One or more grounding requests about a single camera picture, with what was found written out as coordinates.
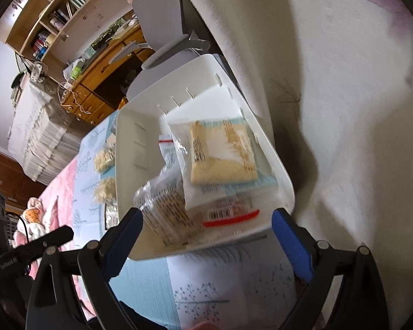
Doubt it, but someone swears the cartoon plush toy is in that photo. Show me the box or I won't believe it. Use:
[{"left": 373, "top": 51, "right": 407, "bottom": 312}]
[{"left": 17, "top": 197, "right": 56, "bottom": 244}]

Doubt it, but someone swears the wooden bookshelf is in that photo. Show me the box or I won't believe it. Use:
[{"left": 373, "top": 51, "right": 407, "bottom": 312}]
[{"left": 5, "top": 0, "right": 138, "bottom": 62}]

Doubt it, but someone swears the grey office chair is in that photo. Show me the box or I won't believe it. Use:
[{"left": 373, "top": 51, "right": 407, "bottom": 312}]
[{"left": 108, "top": 0, "right": 210, "bottom": 100}]

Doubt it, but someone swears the white plastic bin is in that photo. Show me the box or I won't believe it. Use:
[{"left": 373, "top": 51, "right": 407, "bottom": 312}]
[{"left": 114, "top": 53, "right": 295, "bottom": 261}]

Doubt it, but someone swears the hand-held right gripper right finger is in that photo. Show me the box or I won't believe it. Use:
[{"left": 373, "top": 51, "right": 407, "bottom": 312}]
[{"left": 271, "top": 208, "right": 388, "bottom": 330}]

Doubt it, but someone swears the clear packet with brown label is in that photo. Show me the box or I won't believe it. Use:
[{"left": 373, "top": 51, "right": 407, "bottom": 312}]
[{"left": 134, "top": 170, "right": 205, "bottom": 248}]

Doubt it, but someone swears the white floral curtain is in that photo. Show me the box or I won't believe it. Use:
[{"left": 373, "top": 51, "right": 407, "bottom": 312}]
[{"left": 169, "top": 0, "right": 413, "bottom": 330}]

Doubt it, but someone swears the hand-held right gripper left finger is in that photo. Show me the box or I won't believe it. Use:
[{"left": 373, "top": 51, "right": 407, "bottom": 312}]
[{"left": 25, "top": 207, "right": 144, "bottom": 330}]

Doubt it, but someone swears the floral bag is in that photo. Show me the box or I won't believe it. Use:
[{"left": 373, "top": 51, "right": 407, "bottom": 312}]
[{"left": 29, "top": 62, "right": 49, "bottom": 83}]

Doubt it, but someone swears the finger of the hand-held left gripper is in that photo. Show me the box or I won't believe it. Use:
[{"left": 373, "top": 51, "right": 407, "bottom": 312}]
[{"left": 12, "top": 226, "right": 74, "bottom": 258}]

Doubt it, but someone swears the yellow cracker packet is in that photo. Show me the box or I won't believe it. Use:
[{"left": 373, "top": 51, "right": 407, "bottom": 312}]
[{"left": 167, "top": 119, "right": 260, "bottom": 210}]

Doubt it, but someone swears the white cable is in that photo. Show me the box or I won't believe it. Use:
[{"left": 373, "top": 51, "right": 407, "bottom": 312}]
[{"left": 57, "top": 81, "right": 93, "bottom": 116}]

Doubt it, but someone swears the row of red books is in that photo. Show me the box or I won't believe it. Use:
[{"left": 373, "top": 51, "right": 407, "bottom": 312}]
[{"left": 32, "top": 31, "right": 54, "bottom": 59}]

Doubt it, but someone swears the wooden desk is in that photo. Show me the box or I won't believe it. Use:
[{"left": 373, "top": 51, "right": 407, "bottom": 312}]
[{"left": 60, "top": 24, "right": 155, "bottom": 124}]

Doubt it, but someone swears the dark cloth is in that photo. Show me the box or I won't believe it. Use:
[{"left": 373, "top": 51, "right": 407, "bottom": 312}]
[{"left": 119, "top": 301, "right": 180, "bottom": 330}]

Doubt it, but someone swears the pink blanket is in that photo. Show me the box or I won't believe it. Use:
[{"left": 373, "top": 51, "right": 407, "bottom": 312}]
[{"left": 14, "top": 161, "right": 97, "bottom": 317}]

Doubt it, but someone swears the lace-covered furniture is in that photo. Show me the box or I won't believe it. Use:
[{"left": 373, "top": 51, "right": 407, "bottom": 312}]
[{"left": 7, "top": 72, "right": 86, "bottom": 183}]

